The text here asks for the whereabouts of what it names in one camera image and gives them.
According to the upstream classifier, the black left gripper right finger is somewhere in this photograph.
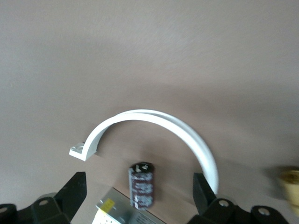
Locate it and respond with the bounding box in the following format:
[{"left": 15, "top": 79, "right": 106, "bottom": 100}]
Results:
[{"left": 188, "top": 173, "right": 287, "bottom": 224}]

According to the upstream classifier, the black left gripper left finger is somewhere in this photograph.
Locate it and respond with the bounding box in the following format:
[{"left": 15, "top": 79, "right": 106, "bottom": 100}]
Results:
[{"left": 0, "top": 171, "right": 88, "bottom": 224}]

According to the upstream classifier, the dark brown cylindrical capacitor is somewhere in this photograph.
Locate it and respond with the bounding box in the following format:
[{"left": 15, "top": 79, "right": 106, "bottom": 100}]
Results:
[{"left": 127, "top": 162, "right": 156, "bottom": 208}]

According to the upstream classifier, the metal mesh power supply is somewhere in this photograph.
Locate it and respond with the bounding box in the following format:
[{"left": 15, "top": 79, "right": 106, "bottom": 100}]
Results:
[{"left": 91, "top": 187, "right": 164, "bottom": 224}]

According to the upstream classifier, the brown table cover mat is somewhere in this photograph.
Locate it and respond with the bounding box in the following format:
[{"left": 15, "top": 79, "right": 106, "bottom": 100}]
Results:
[{"left": 0, "top": 0, "right": 299, "bottom": 224}]

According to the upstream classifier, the brass valve red handle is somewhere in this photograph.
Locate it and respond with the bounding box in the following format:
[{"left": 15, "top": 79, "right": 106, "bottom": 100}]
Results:
[{"left": 279, "top": 166, "right": 299, "bottom": 207}]

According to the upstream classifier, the white half ring clamp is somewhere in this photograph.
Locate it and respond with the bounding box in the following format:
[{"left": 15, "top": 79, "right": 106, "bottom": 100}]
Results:
[{"left": 69, "top": 108, "right": 220, "bottom": 195}]

